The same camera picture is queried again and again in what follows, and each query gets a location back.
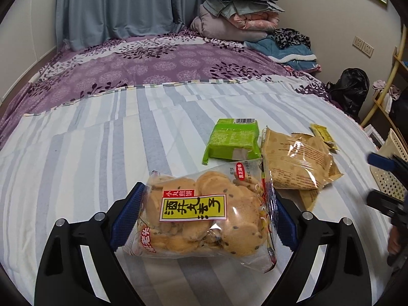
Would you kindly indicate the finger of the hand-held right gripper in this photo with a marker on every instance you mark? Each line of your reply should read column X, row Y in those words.
column 382, row 201
column 379, row 160

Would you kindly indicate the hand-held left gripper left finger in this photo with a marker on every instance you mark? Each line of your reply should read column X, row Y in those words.
column 126, row 216

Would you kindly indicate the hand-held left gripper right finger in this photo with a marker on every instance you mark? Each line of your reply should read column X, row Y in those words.
column 287, row 226

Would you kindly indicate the cream perforated plastic basket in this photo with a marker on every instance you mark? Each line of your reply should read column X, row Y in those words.
column 390, row 178

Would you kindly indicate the brown snack packet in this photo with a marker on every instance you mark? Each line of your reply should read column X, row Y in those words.
column 308, row 199
column 320, row 140
column 296, row 162

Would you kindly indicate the small yellow snack packet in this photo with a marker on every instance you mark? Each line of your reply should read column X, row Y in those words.
column 322, row 132

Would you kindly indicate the clear biscuit packet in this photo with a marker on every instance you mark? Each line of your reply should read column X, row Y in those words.
column 197, row 210

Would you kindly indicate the small green snack packet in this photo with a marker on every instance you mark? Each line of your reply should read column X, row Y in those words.
column 232, row 137

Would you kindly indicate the person's right hand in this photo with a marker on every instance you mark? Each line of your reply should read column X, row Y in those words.
column 396, row 242

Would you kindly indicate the white framed mirror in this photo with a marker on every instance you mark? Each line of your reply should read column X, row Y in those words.
column 373, row 133

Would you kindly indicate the striped bed cover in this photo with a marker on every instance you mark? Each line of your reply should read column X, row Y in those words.
column 95, row 153

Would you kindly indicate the pink cloth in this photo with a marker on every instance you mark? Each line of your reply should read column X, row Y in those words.
column 381, row 85

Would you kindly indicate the black backpack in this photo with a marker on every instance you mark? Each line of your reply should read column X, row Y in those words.
column 350, row 86

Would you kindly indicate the wooden shelf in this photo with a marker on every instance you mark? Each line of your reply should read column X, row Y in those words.
column 394, row 70

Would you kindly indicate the blue fleece blanket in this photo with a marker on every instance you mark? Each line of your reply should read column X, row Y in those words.
column 280, row 54

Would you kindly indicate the leopard print cloth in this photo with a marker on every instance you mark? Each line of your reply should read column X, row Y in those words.
column 291, row 38

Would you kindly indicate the purple floral bedsheet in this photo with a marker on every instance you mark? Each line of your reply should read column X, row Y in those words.
column 143, row 63

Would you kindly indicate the pink floral folded quilt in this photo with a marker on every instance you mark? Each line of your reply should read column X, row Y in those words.
column 258, row 20

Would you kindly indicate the mauve folded quilt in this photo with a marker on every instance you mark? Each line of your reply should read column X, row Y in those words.
column 216, row 27

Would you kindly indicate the blue grey curtain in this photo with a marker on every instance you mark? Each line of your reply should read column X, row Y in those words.
column 111, row 6

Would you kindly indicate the pale green folded sheet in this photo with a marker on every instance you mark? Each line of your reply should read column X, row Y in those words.
column 229, row 9

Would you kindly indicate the white wall socket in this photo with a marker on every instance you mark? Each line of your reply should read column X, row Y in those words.
column 358, row 42
column 368, row 49

